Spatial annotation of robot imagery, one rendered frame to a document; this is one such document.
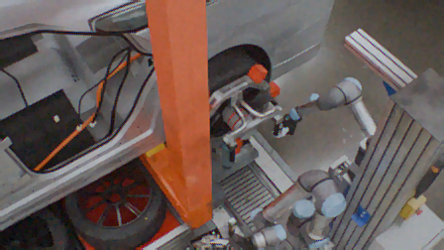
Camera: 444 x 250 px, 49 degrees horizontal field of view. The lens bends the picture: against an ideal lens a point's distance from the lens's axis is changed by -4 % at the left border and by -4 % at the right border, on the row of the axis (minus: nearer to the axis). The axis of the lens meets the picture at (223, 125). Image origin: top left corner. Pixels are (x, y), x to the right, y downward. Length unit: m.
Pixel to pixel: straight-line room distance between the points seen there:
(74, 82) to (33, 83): 0.28
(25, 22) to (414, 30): 3.91
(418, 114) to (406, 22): 3.51
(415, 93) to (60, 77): 2.39
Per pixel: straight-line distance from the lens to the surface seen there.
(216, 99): 3.00
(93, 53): 3.46
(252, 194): 3.84
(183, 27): 1.81
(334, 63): 4.77
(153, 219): 3.30
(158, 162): 3.28
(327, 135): 4.27
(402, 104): 1.93
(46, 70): 3.57
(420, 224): 2.63
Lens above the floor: 3.48
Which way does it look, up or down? 55 degrees down
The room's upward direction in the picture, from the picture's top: straight up
